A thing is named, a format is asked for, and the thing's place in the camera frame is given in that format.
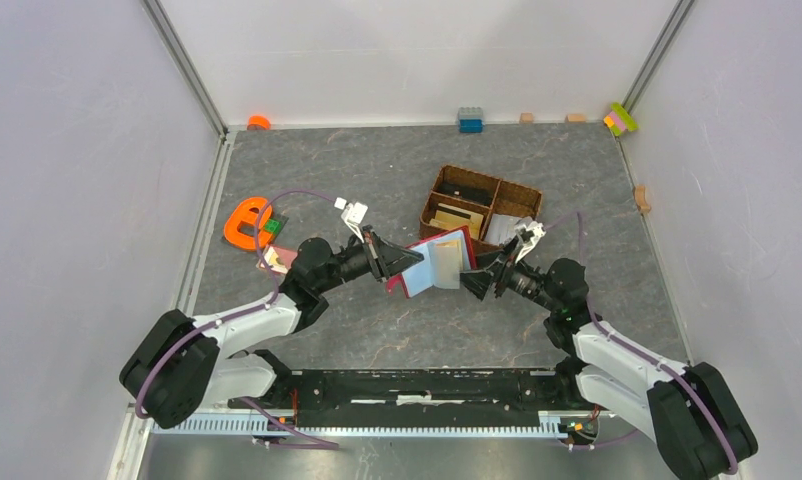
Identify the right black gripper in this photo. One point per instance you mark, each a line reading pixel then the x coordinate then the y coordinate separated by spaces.
pixel 496 270

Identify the slotted cable duct rail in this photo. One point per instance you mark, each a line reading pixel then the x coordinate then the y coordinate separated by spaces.
pixel 254 424

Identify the orange round cap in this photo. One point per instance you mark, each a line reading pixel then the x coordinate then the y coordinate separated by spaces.
pixel 258 122

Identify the orange plastic letter shape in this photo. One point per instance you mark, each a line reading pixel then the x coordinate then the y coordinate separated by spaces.
pixel 245 229

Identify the green pink toy bricks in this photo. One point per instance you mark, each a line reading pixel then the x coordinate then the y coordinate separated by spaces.
pixel 619 121

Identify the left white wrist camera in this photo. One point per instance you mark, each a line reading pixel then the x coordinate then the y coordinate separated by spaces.
pixel 352 215

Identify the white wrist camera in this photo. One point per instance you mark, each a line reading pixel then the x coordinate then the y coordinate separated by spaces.
pixel 352 215
pixel 529 235

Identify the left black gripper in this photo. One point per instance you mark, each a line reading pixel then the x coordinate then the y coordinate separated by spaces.
pixel 387 257

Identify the flat wooden block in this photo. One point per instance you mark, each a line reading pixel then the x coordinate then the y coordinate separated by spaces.
pixel 575 118

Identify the woven brown basket organizer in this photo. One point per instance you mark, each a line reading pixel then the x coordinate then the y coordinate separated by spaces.
pixel 509 198

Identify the green toy brick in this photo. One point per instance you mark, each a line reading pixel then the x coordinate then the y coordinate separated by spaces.
pixel 272 227

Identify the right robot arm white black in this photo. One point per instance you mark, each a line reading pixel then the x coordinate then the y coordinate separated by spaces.
pixel 688 411

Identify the red card holder wallet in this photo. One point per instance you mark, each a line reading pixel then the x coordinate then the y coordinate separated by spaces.
pixel 445 257

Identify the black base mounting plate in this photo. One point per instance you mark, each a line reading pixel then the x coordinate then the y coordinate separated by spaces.
pixel 426 398

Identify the curved wooden piece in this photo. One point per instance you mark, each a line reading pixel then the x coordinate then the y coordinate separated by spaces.
pixel 641 199

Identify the beige cards in basket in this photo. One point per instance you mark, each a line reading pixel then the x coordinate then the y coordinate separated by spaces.
pixel 449 217

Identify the pink picture card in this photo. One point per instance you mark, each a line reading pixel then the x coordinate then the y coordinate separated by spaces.
pixel 278 259

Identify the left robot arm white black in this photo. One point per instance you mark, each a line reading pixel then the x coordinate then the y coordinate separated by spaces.
pixel 185 363

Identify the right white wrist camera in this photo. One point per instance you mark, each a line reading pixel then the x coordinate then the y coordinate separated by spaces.
pixel 529 235

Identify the black card in basket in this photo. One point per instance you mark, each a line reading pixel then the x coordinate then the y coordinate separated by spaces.
pixel 467 193

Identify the grey cards in basket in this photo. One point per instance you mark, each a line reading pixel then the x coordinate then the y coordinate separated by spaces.
pixel 502 228

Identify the blue grey toy bricks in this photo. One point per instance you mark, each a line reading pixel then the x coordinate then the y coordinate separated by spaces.
pixel 470 120

